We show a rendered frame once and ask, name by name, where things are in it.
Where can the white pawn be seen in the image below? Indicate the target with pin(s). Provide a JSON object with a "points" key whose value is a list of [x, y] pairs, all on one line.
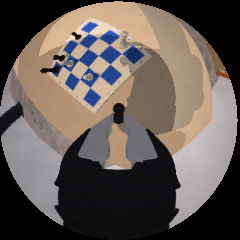
{"points": [[88, 76]]}

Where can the blue and white checkered chessboard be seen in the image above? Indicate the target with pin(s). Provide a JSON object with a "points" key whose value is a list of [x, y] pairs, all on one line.
{"points": [[96, 52]]}

